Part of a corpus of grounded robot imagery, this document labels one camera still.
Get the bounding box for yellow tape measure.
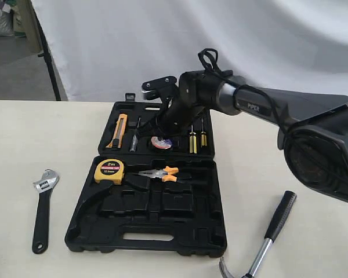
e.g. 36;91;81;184
94;159;125;185

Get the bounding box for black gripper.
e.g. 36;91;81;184
139;98;205;145

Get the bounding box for black electrical tape roll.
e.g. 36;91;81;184
149;136;173;153

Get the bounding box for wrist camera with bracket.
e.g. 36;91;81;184
142;76;178;102

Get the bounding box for white backdrop cloth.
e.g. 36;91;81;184
32;1;348;101

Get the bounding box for black backdrop stand pole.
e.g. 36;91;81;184
23;1;63;101

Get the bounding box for orange handled pliers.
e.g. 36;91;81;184
137;166;179;182

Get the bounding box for clear handle tester screwdriver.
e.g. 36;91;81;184
129;116;141;152

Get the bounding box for black handled adjustable wrench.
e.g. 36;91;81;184
32;169;59;254

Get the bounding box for large yellow black screwdriver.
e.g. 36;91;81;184
189;125;197;153

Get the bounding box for black grip claw hammer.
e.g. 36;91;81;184
219;190;298;278

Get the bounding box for small yellow black screwdriver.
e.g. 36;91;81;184
201;118;207;148

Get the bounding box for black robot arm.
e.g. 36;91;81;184
136;70;348;203

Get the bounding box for yellow utility knife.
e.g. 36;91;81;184
106;114;128;148

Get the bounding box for black plastic tool case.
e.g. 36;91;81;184
65;93;227;258

